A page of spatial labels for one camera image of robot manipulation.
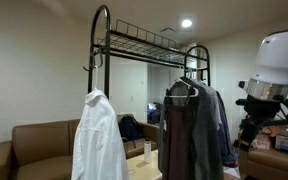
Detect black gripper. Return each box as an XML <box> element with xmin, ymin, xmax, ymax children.
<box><xmin>236</xmin><ymin>95</ymin><xmax>288</xmax><ymax>151</ymax></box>

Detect white shirt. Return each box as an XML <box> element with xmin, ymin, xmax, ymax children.
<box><xmin>71</xmin><ymin>90</ymin><xmax>129</xmax><ymax>180</ymax></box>

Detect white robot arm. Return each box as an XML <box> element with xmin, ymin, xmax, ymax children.
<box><xmin>237</xmin><ymin>30</ymin><xmax>288</xmax><ymax>151</ymax></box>

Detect brown top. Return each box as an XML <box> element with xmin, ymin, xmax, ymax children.
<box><xmin>161</xmin><ymin>81</ymin><xmax>196</xmax><ymax>180</ymax></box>

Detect cardboard box on armchair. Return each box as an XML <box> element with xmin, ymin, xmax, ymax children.
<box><xmin>252</xmin><ymin>134</ymin><xmax>272</xmax><ymax>150</ymax></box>

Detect grey jacket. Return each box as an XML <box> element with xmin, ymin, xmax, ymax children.
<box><xmin>158</xmin><ymin>77</ymin><xmax>224</xmax><ymax>180</ymax></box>

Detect blue patterned garment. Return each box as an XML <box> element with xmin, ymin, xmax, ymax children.
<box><xmin>216</xmin><ymin>92</ymin><xmax>238</xmax><ymax>168</ymax></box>

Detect brown leather armchair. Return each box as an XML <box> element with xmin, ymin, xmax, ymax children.
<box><xmin>238</xmin><ymin>128</ymin><xmax>288</xmax><ymax>180</ymax></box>

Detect white plastic hanger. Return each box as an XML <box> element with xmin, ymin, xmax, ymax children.
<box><xmin>166</xmin><ymin>78</ymin><xmax>199</xmax><ymax>98</ymax></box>

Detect round ceiling light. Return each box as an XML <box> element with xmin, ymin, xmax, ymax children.
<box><xmin>181</xmin><ymin>19</ymin><xmax>192</xmax><ymax>28</ymax></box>

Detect white water bottle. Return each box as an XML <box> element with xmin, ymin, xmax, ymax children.
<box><xmin>144</xmin><ymin>140</ymin><xmax>151</xmax><ymax>163</ymax></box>

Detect dark backpack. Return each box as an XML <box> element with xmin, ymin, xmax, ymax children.
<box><xmin>119</xmin><ymin>115</ymin><xmax>142</xmax><ymax>141</ymax></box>

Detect black metal clothes rack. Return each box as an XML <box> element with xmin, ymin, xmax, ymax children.
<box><xmin>84</xmin><ymin>5</ymin><xmax>211</xmax><ymax>96</ymax></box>

